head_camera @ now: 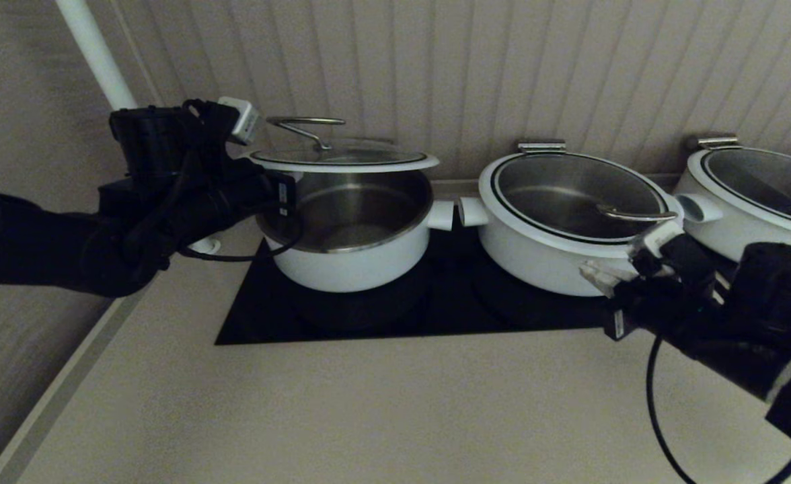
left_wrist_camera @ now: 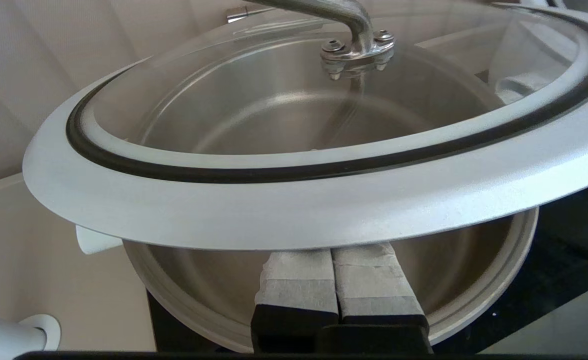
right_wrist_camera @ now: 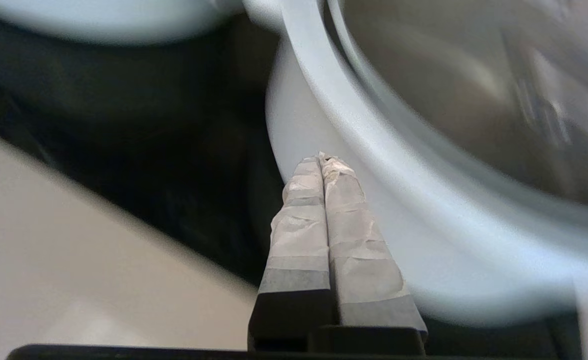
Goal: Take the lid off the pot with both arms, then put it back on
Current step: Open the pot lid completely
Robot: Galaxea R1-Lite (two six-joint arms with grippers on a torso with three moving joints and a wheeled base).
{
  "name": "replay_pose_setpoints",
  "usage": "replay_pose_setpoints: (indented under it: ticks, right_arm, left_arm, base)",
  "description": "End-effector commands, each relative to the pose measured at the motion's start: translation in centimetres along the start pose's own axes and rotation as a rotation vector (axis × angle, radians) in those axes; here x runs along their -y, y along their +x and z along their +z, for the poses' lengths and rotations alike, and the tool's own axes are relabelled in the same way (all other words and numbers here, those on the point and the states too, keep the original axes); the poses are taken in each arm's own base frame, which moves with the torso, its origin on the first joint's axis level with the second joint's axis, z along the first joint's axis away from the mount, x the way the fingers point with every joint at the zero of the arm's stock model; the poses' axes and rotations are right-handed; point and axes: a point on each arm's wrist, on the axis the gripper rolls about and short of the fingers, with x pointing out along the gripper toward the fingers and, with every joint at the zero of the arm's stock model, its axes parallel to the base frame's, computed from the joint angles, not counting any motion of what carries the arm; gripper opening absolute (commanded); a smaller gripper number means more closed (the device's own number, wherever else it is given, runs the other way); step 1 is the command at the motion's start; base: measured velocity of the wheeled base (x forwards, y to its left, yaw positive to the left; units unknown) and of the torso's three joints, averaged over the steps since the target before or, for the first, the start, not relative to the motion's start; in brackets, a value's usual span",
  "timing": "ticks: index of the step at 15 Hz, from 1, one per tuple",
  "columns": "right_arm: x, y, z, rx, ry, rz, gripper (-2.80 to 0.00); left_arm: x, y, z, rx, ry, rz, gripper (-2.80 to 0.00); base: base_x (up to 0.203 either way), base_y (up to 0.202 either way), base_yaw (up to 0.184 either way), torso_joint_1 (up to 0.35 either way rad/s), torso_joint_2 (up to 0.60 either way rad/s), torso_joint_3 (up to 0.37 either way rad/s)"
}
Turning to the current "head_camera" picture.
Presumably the glass lid with white rim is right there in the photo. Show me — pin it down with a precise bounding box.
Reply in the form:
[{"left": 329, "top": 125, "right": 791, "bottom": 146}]
[
  {"left": 243, "top": 116, "right": 441, "bottom": 175},
  {"left": 478, "top": 153, "right": 684, "bottom": 258}
]

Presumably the right white pot with lid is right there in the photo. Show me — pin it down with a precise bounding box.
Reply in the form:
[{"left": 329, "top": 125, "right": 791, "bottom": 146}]
[{"left": 688, "top": 148, "right": 791, "bottom": 239}]

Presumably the black glass cooktop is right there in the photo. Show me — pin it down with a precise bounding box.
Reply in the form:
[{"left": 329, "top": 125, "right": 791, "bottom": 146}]
[{"left": 215, "top": 222, "right": 638, "bottom": 346}]

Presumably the white round pole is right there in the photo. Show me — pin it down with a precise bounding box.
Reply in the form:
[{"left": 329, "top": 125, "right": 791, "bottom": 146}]
[{"left": 56, "top": 0, "right": 221, "bottom": 256}]

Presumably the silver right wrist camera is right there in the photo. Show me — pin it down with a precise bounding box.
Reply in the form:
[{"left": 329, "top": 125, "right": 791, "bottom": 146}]
[{"left": 628, "top": 220, "right": 687, "bottom": 261}]

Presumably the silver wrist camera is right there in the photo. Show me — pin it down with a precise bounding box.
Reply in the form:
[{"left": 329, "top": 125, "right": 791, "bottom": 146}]
[
  {"left": 217, "top": 96, "right": 263, "bottom": 147},
  {"left": 628, "top": 220, "right": 687, "bottom": 261}
]

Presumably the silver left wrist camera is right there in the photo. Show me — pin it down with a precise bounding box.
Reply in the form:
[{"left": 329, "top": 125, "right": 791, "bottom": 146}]
[{"left": 217, "top": 96, "right": 263, "bottom": 147}]

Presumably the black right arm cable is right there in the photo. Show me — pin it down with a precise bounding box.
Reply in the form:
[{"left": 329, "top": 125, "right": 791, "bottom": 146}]
[{"left": 646, "top": 333, "right": 791, "bottom": 484}]

